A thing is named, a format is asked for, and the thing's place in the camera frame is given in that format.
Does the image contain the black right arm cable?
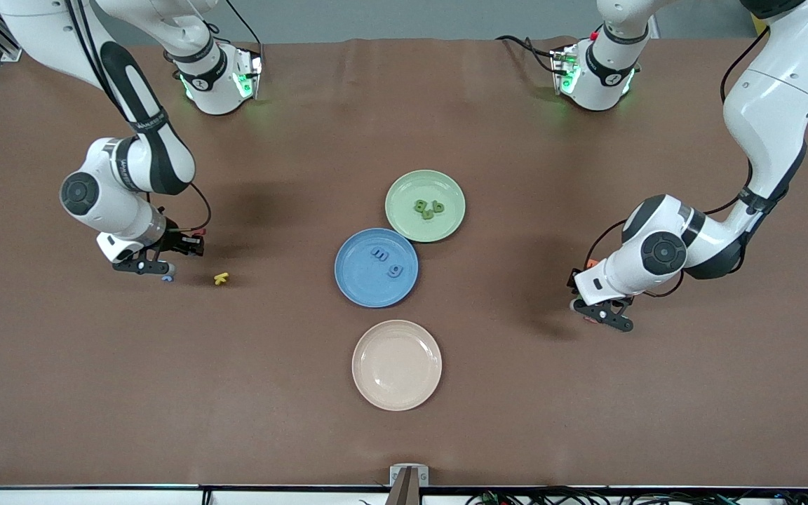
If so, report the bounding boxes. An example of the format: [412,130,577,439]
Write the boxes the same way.
[67,0,213,236]

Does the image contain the grey metal bracket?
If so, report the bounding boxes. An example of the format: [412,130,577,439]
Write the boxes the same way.
[389,464,430,487]

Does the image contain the blue plate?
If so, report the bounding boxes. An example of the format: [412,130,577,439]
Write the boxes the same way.
[334,227,419,309]

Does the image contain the dark camera pole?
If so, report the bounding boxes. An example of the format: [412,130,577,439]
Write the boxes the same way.
[384,467,421,505]

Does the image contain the cream plate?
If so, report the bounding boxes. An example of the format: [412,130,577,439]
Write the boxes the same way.
[351,319,443,412]

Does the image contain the black cable bundle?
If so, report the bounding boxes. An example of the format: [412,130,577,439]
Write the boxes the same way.
[464,484,808,505]

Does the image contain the green plate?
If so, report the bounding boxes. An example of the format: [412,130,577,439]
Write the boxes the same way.
[384,169,466,244]

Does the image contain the black base cable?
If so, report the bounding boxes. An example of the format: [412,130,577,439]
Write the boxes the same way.
[225,0,264,46]
[495,34,560,76]

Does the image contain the brown table mat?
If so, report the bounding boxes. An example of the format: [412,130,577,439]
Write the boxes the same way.
[0,35,808,488]

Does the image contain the white table edge rail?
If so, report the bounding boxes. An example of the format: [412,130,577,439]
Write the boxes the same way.
[0,487,808,505]

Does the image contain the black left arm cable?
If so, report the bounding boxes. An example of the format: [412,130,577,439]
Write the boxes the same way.
[572,25,773,274]

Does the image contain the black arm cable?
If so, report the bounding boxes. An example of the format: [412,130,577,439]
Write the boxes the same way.
[572,25,773,274]
[67,0,213,236]

